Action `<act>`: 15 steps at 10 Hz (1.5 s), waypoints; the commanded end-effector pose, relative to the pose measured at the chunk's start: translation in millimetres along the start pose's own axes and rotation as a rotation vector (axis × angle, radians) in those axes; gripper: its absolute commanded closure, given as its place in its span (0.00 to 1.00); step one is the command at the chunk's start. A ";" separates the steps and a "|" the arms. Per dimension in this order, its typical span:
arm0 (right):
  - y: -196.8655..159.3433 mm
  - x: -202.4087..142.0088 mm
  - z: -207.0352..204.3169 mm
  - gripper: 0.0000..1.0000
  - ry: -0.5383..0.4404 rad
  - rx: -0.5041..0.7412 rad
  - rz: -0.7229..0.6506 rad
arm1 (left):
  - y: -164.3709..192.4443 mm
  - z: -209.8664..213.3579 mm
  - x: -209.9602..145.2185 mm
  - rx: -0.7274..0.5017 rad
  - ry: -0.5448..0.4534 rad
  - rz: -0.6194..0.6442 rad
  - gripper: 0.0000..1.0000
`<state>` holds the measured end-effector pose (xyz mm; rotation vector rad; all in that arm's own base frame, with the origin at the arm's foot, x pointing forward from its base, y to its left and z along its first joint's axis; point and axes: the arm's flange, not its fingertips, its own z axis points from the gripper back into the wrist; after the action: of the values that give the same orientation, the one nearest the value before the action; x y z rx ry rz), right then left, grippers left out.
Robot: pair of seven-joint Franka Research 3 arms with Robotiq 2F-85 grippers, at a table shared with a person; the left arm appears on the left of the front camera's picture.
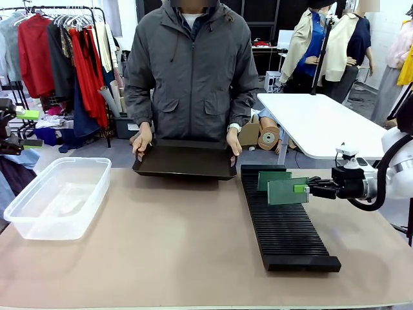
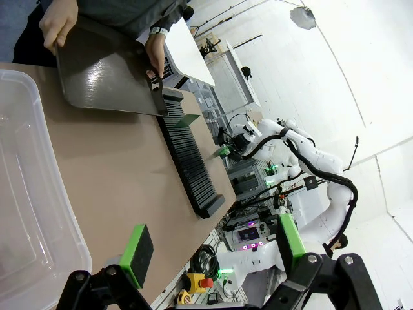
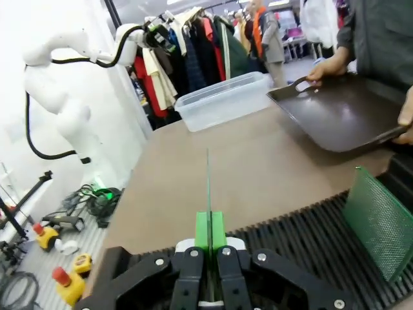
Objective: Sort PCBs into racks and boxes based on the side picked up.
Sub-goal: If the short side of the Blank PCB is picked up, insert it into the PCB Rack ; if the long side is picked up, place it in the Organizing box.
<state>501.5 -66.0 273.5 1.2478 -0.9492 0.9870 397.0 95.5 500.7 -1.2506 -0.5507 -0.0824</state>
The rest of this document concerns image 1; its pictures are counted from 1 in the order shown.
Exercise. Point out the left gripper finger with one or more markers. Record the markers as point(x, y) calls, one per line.
point(32, 143)
point(29, 114)

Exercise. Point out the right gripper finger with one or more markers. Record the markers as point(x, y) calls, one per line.
point(322, 181)
point(319, 192)

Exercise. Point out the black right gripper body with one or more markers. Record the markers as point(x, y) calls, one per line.
point(350, 182)

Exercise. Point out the green PCB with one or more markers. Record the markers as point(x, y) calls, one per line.
point(280, 192)
point(271, 177)

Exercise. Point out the dark brown serving tray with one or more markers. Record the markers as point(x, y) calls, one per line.
point(184, 161)

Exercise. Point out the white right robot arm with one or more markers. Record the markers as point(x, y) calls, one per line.
point(398, 148)

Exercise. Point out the person's right forearm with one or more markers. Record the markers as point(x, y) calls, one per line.
point(137, 103)

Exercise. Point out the person's left forearm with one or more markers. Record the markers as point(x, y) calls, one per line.
point(245, 103)

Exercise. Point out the person's left hand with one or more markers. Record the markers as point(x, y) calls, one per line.
point(234, 143)

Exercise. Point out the person's right hand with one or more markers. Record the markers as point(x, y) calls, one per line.
point(143, 139)

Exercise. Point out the light blue shirt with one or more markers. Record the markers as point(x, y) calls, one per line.
point(27, 158)

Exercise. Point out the navy crumpled garment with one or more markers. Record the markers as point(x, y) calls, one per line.
point(46, 135)

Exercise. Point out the white clothes pile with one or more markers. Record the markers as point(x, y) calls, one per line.
point(50, 122)

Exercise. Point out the blue crumpled garment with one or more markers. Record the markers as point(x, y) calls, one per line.
point(69, 148)

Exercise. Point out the dark grey coat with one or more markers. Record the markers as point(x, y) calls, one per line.
point(61, 77)

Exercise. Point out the black slotted PCB rack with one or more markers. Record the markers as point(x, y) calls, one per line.
point(290, 232)

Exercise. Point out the blue denim garment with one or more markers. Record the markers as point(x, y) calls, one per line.
point(84, 116)

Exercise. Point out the red shirt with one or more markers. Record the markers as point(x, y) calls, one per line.
point(35, 58)

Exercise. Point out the white table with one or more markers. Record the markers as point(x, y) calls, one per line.
point(322, 122)

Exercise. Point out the clear plastic storage box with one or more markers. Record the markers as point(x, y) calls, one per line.
point(64, 200)

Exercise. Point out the red dress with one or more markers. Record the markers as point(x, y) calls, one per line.
point(88, 80)

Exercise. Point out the light grey-blue garment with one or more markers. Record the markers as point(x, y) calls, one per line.
point(9, 48)

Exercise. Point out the brown cardboard spool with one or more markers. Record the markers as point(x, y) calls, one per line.
point(268, 139)

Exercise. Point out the cardboard tube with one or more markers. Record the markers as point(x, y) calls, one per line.
point(117, 93)
point(109, 103)

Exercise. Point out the lying mannequin torso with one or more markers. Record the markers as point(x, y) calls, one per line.
point(269, 119)

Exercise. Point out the cardboard box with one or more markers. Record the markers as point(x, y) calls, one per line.
point(248, 132)

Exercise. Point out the dark grey storage bin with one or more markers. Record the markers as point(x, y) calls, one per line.
point(124, 129)

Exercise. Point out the black clothes rack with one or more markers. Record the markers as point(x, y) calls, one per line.
point(104, 48)

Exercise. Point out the cream blouse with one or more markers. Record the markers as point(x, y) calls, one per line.
point(108, 48)

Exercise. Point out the mannequin in pink top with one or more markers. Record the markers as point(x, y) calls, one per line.
point(390, 87)

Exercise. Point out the white wristwatch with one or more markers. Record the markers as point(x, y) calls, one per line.
point(234, 128)

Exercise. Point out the white cube crate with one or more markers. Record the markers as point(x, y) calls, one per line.
point(273, 80)

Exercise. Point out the yellow garment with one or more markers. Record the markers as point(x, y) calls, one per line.
point(407, 68)

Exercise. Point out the mannequin in navy top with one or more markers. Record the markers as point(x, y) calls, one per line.
point(355, 48)

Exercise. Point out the mannequin in cream jacket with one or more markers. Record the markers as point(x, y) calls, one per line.
point(303, 45)

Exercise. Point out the white monitor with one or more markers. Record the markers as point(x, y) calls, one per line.
point(286, 38)

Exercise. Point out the person in grey jacket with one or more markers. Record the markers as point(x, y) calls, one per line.
point(193, 80)

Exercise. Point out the black metal shelf frame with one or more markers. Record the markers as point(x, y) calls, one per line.
point(16, 93)

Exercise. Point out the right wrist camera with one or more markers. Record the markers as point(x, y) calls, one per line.
point(350, 155)

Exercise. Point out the black camera pole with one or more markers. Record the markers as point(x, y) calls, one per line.
point(322, 58)

